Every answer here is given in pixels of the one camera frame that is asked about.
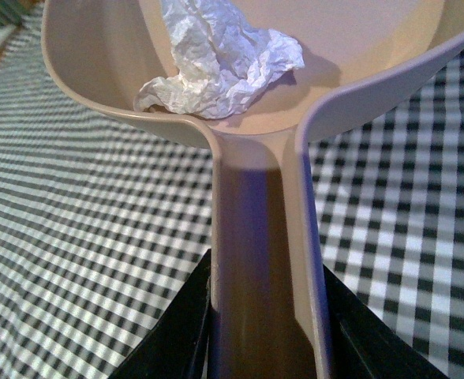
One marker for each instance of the white tissue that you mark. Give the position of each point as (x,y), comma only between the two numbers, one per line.
(224,63)

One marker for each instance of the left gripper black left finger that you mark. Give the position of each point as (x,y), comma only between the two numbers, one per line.
(176,346)

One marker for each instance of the beige plastic dustpan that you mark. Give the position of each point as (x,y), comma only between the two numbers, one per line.
(269,315)

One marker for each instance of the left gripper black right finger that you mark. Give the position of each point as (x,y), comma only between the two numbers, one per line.
(364,347)

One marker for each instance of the black white checkered bedsheet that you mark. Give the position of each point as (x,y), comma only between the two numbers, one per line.
(101,223)

